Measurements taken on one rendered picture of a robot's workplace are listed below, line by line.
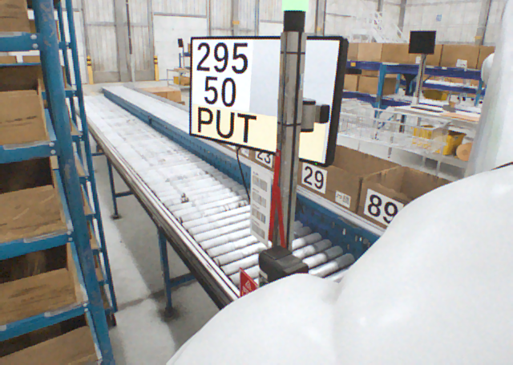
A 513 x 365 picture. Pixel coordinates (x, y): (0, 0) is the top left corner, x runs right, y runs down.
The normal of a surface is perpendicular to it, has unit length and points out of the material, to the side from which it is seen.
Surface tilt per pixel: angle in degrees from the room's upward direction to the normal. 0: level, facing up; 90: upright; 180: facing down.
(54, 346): 90
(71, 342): 90
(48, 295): 90
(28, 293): 91
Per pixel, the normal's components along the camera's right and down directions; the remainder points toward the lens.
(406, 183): -0.83, 0.18
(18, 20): 0.56, 0.30
